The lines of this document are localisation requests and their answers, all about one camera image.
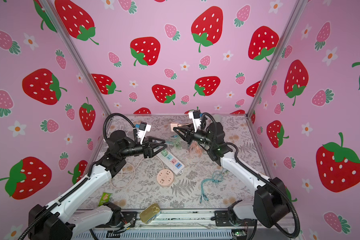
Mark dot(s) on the white multicolour power strip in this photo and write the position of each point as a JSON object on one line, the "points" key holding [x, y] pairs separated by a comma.
{"points": [[172, 162]]}

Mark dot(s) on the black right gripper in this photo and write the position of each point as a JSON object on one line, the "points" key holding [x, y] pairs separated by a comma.
{"points": [[188, 137]]}

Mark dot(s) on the green snack packet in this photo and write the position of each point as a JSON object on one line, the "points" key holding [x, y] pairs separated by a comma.
{"points": [[105, 198]]}

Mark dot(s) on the light green charger plug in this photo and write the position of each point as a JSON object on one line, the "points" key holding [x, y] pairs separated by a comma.
{"points": [[164, 153]]}

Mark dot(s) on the pink charger plug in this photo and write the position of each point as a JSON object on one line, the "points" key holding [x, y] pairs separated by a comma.
{"points": [[174, 125]]}

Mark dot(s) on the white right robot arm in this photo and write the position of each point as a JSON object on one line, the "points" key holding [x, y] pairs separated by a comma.
{"points": [[271, 206]]}

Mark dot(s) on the silver aluminium corner post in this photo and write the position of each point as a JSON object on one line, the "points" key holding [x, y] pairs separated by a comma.
{"points": [[67, 39], [289, 28]]}

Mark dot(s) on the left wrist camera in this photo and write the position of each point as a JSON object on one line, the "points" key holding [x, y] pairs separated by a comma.
{"points": [[142, 129]]}

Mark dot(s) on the silver aluminium corner post left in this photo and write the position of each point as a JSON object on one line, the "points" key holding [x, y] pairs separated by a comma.
{"points": [[67, 39]]}

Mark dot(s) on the round pink power socket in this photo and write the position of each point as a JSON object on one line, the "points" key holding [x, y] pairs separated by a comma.
{"points": [[165, 178]]}

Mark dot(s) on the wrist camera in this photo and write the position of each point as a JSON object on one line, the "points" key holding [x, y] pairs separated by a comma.
{"points": [[142, 129], [195, 116]]}

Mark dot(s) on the gold sardine tin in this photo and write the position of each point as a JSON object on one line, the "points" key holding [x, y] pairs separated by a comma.
{"points": [[150, 213]]}

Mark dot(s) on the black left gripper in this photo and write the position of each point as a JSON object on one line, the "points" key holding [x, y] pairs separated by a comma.
{"points": [[148, 139]]}

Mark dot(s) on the silver aluminium corner post right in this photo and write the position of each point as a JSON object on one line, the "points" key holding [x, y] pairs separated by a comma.
{"points": [[289, 28]]}

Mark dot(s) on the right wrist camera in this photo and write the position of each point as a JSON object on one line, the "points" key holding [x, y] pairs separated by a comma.
{"points": [[195, 116]]}

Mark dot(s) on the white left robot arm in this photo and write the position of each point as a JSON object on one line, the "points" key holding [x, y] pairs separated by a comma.
{"points": [[55, 221]]}

